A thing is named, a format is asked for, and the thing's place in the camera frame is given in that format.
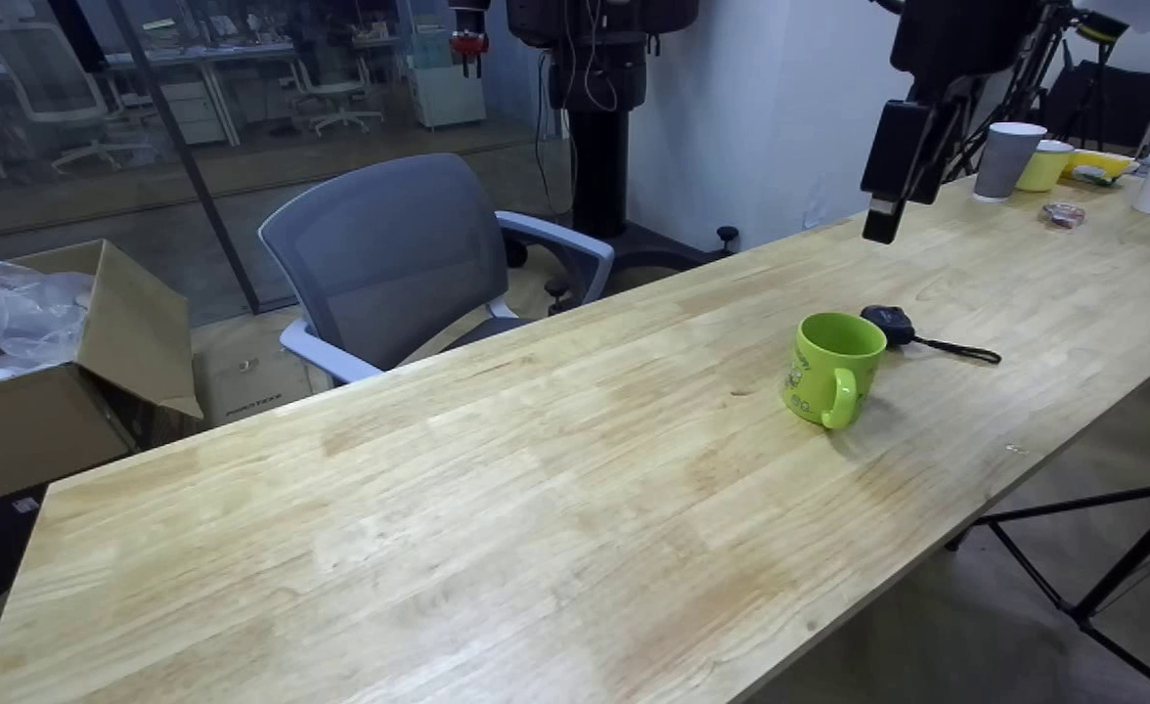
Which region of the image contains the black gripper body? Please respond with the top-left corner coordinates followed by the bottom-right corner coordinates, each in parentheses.
top-left (889, 0), bottom-right (1048, 109)

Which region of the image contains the green ceramic mug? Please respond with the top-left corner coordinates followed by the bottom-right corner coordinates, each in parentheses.
top-left (777, 310), bottom-right (890, 439)

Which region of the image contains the grey paper cup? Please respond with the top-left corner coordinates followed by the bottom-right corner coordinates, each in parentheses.
top-left (968, 117), bottom-right (1051, 208)

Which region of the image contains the yellow cup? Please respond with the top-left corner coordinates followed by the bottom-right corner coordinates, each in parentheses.
top-left (1017, 135), bottom-right (1077, 195)

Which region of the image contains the small crumpled wrapper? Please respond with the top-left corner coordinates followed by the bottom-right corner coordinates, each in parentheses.
top-left (1038, 195), bottom-right (1092, 235)

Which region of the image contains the black monitor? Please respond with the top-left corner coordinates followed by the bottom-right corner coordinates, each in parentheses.
top-left (1039, 53), bottom-right (1150, 152)

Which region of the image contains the yellow bowl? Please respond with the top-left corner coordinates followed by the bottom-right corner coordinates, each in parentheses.
top-left (1066, 144), bottom-right (1141, 188)

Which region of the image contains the black spoon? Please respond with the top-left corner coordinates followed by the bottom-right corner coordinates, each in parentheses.
top-left (858, 299), bottom-right (1005, 366)

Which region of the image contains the black stand column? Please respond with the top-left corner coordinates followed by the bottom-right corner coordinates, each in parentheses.
top-left (507, 0), bottom-right (748, 278)

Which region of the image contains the red hanging object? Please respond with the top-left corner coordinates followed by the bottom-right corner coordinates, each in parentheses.
top-left (450, 0), bottom-right (491, 71)

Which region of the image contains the white cabinet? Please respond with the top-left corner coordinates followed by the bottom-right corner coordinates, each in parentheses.
top-left (403, 0), bottom-right (487, 131)

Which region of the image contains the grey office chair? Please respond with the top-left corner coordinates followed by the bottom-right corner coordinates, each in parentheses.
top-left (254, 148), bottom-right (618, 385)

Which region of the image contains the white background office chair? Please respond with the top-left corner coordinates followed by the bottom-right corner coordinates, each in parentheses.
top-left (277, 50), bottom-right (391, 142)

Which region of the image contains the small closed cardboard box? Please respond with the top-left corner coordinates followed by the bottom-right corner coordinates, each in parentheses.
top-left (186, 305), bottom-right (336, 427)

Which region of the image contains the thin black diagonal pole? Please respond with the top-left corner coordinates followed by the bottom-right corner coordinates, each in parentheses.
top-left (101, 0), bottom-right (267, 318)

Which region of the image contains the large open cardboard box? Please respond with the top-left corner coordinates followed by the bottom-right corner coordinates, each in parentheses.
top-left (0, 235), bottom-right (207, 520)

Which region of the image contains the clear plastic bag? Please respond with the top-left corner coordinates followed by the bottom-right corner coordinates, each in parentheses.
top-left (0, 247), bottom-right (95, 394)

